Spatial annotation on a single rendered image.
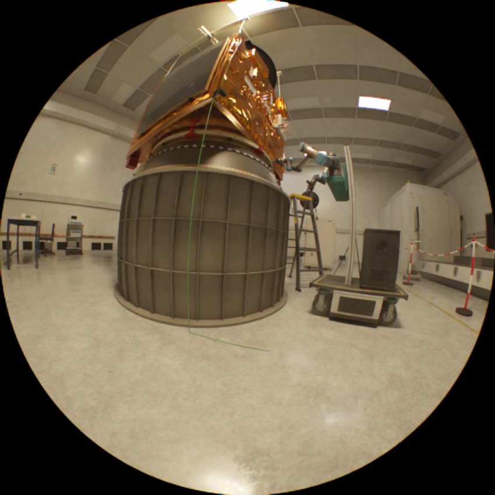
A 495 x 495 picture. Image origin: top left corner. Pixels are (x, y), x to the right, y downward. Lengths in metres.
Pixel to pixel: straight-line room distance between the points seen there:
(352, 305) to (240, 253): 1.04
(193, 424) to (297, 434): 0.36
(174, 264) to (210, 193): 0.58
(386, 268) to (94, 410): 1.97
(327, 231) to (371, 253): 3.51
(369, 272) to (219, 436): 1.47
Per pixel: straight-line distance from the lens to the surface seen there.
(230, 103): 1.72
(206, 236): 1.20
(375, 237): 1.55
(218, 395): 0.80
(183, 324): 1.28
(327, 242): 4.94
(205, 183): 1.27
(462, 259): 5.31
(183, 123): 1.81
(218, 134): 1.75
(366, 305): 1.54
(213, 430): 0.71
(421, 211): 6.86
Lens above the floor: 0.64
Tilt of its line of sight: 2 degrees down
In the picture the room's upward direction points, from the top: 4 degrees clockwise
